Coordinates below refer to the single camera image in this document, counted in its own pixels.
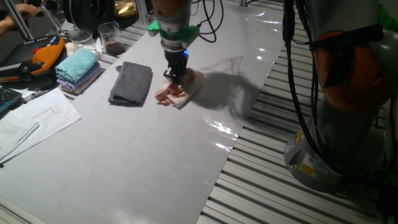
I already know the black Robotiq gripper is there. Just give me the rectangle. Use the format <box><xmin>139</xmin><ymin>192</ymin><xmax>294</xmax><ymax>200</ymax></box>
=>
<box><xmin>163</xmin><ymin>48</ymin><xmax>190</xmax><ymax>87</ymax></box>

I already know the pink cream cloth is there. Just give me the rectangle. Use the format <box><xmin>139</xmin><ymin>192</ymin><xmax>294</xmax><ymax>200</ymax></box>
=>
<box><xmin>154</xmin><ymin>68</ymin><xmax>205</xmax><ymax>109</ymax></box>

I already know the dark grey cloth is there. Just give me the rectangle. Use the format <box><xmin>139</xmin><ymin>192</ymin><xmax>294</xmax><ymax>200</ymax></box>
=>
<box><xmin>108</xmin><ymin>61</ymin><xmax>154</xmax><ymax>106</ymax></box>

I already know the person's forearm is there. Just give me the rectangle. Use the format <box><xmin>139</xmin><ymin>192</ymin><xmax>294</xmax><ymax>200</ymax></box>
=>
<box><xmin>0</xmin><ymin>15</ymin><xmax>16</xmax><ymax>35</ymax></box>

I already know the mauve brown folded cloth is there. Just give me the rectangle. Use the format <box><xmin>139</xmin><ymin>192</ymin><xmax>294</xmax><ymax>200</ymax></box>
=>
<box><xmin>60</xmin><ymin>67</ymin><xmax>106</xmax><ymax>96</ymax></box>

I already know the purple folded cloth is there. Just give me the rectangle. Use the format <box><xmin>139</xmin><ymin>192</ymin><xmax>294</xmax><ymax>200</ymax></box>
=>
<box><xmin>56</xmin><ymin>61</ymin><xmax>102</xmax><ymax>91</ymax></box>

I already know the teal fluffy folded cloth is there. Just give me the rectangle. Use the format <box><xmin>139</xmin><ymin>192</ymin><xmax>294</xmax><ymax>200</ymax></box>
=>
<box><xmin>55</xmin><ymin>47</ymin><xmax>99</xmax><ymax>84</ymax></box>

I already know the person's bare hand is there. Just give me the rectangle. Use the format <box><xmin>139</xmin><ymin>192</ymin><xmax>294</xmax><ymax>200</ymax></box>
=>
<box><xmin>14</xmin><ymin>2</ymin><xmax>40</xmax><ymax>22</ymax></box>

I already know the glass beaker with brown liquid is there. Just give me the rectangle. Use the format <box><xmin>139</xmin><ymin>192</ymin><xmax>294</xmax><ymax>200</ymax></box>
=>
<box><xmin>96</xmin><ymin>21</ymin><xmax>126</xmax><ymax>57</ymax></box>

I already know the gold foil bag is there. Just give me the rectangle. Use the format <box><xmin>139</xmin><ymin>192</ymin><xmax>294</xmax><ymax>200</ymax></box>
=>
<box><xmin>113</xmin><ymin>0</ymin><xmax>139</xmax><ymax>21</ymax></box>

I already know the grey plastic table mat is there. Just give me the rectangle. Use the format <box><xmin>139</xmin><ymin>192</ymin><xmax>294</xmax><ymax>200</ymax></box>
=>
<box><xmin>0</xmin><ymin>0</ymin><xmax>297</xmax><ymax>224</ymax></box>

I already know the empty glass beaker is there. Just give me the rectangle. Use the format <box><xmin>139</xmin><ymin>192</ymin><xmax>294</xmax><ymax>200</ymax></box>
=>
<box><xmin>69</xmin><ymin>29</ymin><xmax>98</xmax><ymax>52</ymax></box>

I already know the black filament spool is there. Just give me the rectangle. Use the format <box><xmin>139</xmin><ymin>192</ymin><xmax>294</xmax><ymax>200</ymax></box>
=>
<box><xmin>62</xmin><ymin>0</ymin><xmax>116</xmax><ymax>34</ymax></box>

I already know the white egg-shaped object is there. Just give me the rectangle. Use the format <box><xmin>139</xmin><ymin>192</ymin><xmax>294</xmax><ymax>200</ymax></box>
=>
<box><xmin>65</xmin><ymin>41</ymin><xmax>78</xmax><ymax>58</ymax></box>

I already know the orange black teach pendant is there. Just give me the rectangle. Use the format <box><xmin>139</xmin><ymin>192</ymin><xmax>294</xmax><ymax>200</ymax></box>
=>
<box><xmin>0</xmin><ymin>34</ymin><xmax>66</xmax><ymax>83</ymax></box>

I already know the large white paper sheet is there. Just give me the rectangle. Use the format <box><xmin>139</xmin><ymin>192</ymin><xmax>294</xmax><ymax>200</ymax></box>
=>
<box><xmin>0</xmin><ymin>87</ymin><xmax>83</xmax><ymax>165</ymax></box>

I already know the silver pen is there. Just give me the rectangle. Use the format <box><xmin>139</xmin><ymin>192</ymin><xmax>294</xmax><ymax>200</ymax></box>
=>
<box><xmin>22</xmin><ymin>88</ymin><xmax>51</xmax><ymax>103</ymax></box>

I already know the small printed paper sheet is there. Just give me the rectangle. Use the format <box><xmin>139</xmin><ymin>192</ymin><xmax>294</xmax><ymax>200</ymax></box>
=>
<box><xmin>0</xmin><ymin>121</ymin><xmax>41</xmax><ymax>160</ymax></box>

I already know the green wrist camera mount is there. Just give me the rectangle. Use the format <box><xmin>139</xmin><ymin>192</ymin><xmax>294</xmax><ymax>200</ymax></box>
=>
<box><xmin>147</xmin><ymin>20</ymin><xmax>200</xmax><ymax>44</ymax></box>

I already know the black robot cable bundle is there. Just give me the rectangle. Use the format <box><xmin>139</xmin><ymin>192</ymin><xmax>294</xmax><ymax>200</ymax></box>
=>
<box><xmin>191</xmin><ymin>0</ymin><xmax>343</xmax><ymax>178</ymax></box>

